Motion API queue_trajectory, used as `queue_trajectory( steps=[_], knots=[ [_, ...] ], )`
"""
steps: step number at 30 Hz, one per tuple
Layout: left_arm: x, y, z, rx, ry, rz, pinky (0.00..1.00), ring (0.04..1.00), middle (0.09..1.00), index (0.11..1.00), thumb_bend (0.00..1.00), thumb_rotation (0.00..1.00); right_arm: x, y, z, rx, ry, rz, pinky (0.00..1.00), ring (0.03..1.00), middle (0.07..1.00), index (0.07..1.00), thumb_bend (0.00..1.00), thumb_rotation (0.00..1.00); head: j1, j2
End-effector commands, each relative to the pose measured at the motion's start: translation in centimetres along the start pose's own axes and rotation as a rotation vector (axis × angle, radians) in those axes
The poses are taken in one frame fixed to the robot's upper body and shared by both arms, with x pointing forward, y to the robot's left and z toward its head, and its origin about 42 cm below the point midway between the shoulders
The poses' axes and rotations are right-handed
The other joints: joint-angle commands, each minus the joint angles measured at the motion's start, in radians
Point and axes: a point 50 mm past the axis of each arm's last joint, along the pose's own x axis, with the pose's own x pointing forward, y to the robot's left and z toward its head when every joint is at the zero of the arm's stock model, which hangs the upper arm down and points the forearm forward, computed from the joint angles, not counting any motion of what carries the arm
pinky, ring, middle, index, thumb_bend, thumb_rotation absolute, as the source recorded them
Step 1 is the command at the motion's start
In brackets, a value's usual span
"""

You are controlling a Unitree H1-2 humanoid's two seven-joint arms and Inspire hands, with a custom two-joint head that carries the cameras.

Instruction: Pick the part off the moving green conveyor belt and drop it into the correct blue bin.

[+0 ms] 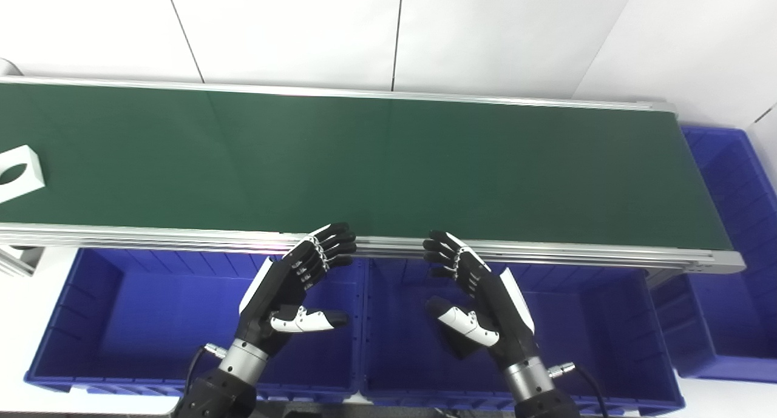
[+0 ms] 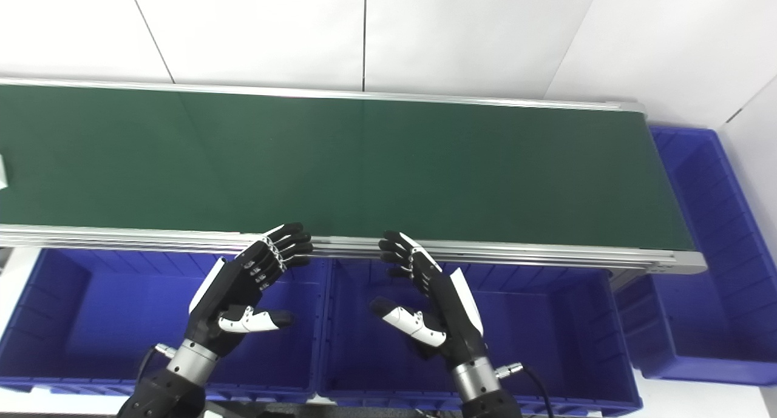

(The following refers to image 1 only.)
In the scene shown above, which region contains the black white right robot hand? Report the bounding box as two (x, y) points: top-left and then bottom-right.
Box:
(422, 230), (540, 370)

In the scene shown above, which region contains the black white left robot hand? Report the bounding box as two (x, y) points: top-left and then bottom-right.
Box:
(236, 222), (358, 355)

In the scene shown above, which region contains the white block with round hole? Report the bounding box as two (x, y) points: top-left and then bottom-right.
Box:
(0, 145), (46, 205)

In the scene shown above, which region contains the blue plastic bin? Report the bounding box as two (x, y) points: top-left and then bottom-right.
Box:
(24, 248), (365, 402)
(650, 125), (777, 383)
(362, 257), (685, 416)

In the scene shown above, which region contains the green conveyor belt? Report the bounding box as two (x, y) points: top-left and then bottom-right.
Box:
(0, 75), (746, 276)

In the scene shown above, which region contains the aluminium conveyor support leg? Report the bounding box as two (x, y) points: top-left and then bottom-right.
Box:
(0, 245), (44, 277)

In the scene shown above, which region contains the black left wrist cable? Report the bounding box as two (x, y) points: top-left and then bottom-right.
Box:
(184, 343), (228, 400)

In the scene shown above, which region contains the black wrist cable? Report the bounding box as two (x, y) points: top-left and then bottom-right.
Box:
(184, 343), (228, 400)
(549, 362), (609, 418)

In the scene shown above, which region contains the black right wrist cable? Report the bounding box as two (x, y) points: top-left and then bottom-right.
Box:
(549, 362), (609, 418)

